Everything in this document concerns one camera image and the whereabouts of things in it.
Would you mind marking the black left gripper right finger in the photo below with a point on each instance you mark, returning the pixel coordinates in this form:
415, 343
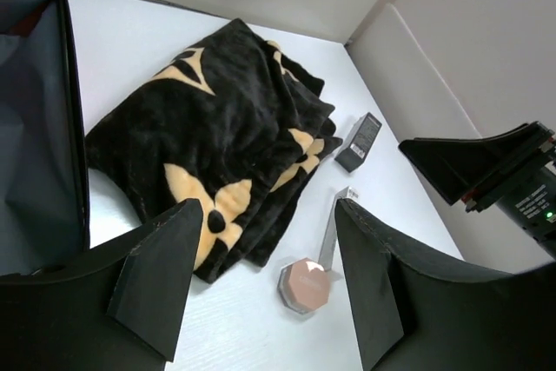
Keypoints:
416, 308

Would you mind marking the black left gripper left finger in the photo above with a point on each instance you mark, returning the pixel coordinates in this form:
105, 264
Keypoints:
117, 306

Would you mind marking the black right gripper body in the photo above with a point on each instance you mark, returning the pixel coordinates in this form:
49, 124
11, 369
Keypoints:
523, 187

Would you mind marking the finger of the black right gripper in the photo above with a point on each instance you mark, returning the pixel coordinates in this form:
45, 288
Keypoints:
479, 172

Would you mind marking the black cosmetic box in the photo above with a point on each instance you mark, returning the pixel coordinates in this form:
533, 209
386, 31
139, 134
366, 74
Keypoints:
360, 139

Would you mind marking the pink and teal suitcase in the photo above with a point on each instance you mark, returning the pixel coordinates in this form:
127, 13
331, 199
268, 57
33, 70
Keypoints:
44, 180

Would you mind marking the black and tan blanket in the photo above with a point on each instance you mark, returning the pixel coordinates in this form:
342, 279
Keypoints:
231, 122

